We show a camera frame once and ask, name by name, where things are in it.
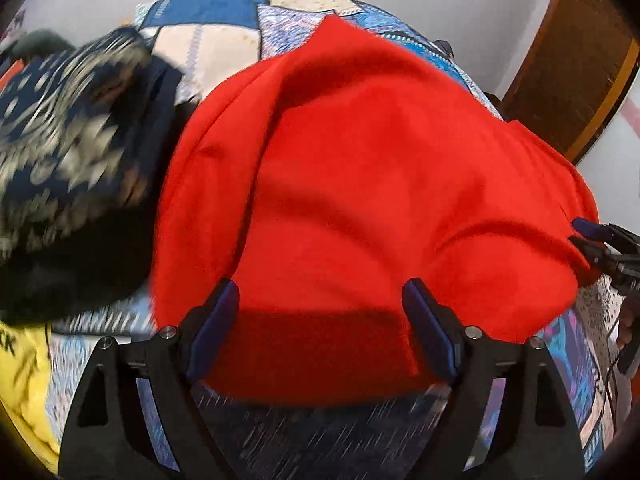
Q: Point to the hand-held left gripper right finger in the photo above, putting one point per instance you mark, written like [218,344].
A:
[431,331]

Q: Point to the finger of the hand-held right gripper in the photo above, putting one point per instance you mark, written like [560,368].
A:
[592,255]
[590,229]

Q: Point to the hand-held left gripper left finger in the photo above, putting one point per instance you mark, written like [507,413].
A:
[217,331]

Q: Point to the red jacket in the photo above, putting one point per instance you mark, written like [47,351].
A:
[360,200]

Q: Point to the person's right hand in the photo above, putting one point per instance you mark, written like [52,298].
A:
[625,327]

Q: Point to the black cloth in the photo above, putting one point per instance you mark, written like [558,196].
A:
[75,280]

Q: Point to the brown wooden door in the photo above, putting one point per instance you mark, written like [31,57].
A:
[565,70]

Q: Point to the yellow printed garment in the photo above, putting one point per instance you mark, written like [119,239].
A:
[25,390]

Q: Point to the navy patterned cloth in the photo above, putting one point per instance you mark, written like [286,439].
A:
[65,160]

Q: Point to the blue patchwork bed sheet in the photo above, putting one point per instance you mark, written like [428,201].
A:
[220,40]

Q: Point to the orange box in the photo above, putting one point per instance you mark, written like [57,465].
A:
[9,71]

